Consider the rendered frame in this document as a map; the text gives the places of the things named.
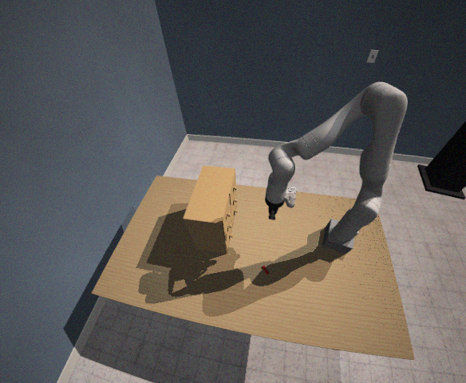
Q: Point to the small wooden chest of drawers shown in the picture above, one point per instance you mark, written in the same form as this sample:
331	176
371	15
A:
206	208

